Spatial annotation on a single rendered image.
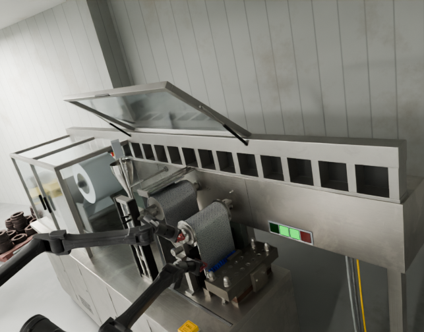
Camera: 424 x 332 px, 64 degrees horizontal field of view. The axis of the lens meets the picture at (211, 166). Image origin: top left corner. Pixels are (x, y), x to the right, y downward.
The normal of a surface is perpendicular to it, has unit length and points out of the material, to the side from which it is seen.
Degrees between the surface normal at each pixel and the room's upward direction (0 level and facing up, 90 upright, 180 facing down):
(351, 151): 90
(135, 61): 90
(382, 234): 90
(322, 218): 90
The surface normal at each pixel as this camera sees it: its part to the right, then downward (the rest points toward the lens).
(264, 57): -0.48, 0.39
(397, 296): -0.70, 0.37
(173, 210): 0.69, 0.13
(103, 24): 0.85, -0.01
